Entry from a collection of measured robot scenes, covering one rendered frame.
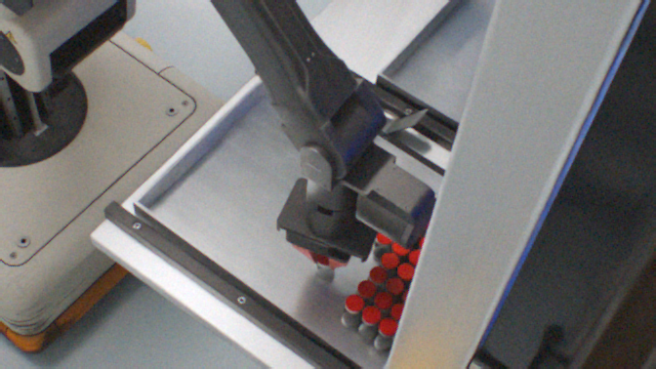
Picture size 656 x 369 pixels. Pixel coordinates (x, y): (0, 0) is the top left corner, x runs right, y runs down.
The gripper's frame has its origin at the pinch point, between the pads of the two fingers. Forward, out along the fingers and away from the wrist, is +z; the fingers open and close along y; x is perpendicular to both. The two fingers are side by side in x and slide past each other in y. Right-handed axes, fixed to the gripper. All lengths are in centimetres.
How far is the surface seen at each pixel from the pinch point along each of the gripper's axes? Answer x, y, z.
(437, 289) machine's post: -18.2, 13.3, -35.0
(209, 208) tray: 2.9, -15.9, 3.9
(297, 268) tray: -0.4, -3.2, 4.0
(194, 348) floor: 20, -30, 92
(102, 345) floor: 13, -48, 92
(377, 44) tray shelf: 36.0, -6.5, 4.0
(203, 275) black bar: -6.4, -12.2, 2.2
